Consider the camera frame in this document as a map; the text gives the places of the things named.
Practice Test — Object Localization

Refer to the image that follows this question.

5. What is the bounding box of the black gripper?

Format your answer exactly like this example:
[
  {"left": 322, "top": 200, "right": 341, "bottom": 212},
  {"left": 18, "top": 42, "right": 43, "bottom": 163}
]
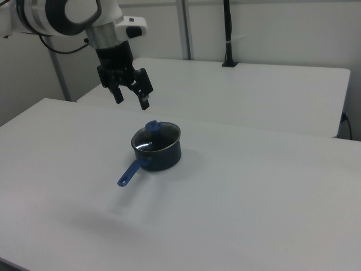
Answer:
[{"left": 95, "top": 41, "right": 155, "bottom": 111}]

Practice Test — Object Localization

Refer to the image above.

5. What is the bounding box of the glass lid with blue knob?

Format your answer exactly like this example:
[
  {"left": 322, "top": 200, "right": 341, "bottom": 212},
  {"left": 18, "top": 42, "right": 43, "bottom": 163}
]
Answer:
[{"left": 131, "top": 120, "right": 181, "bottom": 154}]

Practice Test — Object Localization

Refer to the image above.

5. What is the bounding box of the white partition post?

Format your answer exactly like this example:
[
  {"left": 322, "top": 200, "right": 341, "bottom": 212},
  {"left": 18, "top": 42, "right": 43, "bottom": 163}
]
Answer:
[
  {"left": 47, "top": 36, "right": 72, "bottom": 102},
  {"left": 175, "top": 0, "right": 196, "bottom": 60}
]

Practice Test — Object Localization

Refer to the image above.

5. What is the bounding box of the dark saucepan with blue handle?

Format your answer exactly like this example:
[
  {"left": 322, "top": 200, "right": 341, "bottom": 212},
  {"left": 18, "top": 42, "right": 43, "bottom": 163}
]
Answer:
[{"left": 117, "top": 121, "right": 183, "bottom": 187}]

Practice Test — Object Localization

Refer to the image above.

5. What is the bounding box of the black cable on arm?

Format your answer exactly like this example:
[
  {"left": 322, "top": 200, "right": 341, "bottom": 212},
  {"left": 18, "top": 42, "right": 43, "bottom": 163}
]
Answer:
[{"left": 38, "top": 33, "right": 91, "bottom": 55}]

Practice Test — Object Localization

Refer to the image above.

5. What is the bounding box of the black camera pole with clamp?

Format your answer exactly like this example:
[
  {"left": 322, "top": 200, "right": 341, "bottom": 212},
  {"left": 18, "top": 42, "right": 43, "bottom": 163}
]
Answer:
[{"left": 221, "top": 0, "right": 239, "bottom": 68}]

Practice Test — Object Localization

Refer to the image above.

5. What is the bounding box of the black power cable with plug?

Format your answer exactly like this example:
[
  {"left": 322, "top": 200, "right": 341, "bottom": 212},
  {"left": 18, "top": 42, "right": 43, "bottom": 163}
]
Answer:
[{"left": 340, "top": 112, "right": 354, "bottom": 140}]

